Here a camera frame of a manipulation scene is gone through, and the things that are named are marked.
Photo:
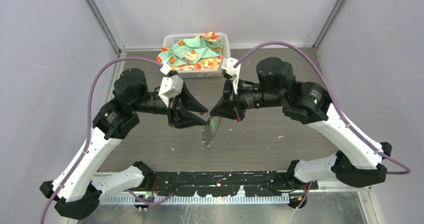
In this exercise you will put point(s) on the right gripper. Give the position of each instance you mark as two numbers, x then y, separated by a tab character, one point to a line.
231	108

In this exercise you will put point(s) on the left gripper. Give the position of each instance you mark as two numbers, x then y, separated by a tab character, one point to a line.
179	116

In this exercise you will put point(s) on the large metal keyring holder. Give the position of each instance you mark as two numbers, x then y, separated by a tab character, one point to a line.
208	134

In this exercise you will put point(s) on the key with green tag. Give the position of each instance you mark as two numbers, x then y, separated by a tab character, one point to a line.
212	123

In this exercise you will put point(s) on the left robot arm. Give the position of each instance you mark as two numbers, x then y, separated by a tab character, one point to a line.
76	192

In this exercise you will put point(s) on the green orange patterned cloth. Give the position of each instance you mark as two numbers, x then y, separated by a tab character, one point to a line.
203	52

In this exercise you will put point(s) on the white plastic basket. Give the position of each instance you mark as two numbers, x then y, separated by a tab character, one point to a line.
172	39

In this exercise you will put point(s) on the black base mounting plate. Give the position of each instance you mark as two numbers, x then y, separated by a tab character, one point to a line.
220	183

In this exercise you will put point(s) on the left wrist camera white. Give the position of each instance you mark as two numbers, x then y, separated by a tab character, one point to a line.
170	87

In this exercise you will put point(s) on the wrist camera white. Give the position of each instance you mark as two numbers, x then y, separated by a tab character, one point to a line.
170	87
230	69

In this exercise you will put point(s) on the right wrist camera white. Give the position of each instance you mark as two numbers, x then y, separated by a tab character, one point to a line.
230	69

